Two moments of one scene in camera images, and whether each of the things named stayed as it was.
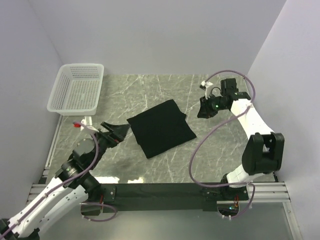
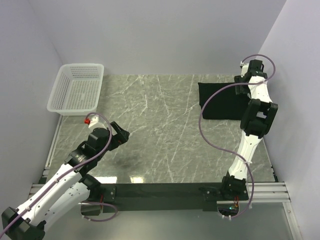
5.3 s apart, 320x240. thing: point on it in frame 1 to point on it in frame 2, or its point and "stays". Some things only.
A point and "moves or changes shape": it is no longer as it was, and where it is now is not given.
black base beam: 166,197 stays
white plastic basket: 77,90 stays
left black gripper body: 104,143 stays
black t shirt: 161,129 moves or changes shape
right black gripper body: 218,103 to 239,80
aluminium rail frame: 260,193 stays
